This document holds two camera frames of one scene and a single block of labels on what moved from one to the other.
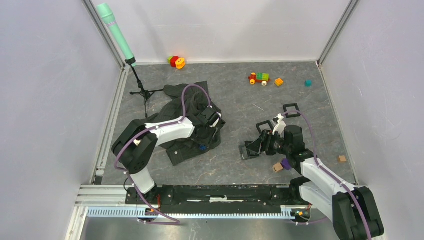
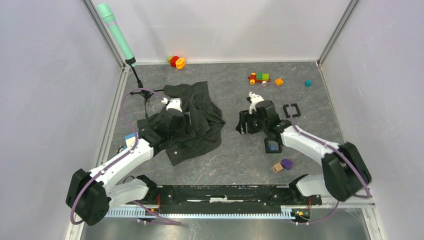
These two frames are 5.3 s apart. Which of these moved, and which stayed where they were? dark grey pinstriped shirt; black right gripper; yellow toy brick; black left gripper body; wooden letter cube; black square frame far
Moved: black right gripper; black left gripper body
Stayed: black square frame far; dark grey pinstriped shirt; yellow toy brick; wooden letter cube
